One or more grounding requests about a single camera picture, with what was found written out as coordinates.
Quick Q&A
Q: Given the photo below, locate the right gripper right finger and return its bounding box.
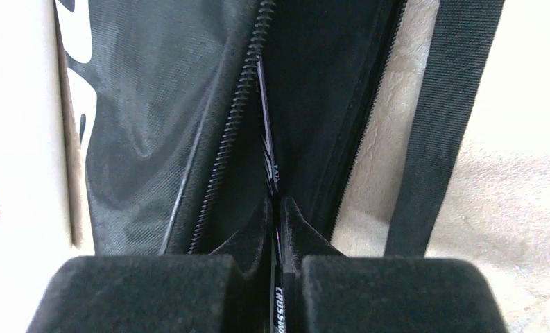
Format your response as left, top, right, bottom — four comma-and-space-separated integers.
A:
280, 196, 506, 332

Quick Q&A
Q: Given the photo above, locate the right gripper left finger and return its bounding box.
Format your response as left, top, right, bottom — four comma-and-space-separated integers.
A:
28, 199, 272, 332

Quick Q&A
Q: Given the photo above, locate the black racket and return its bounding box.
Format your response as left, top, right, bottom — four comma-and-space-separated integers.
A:
257, 55, 286, 332

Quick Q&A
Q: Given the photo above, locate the black CROSSWAY racket bag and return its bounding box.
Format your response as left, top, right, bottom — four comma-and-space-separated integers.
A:
53, 0, 506, 258

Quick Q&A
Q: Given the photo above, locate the white shuttlecock tube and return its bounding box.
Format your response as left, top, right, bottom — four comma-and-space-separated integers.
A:
0, 1, 70, 271

